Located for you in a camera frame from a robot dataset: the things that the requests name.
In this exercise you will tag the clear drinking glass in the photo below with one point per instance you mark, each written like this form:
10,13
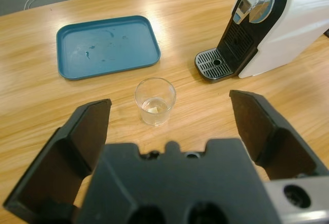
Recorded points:
154,111

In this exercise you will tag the white capsule coffee machine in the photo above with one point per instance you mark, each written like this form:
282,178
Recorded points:
282,41

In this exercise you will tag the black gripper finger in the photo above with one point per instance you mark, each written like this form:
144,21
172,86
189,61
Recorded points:
275,147
64,162

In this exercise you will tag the teal plastic tray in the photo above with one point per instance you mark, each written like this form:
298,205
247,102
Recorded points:
108,46

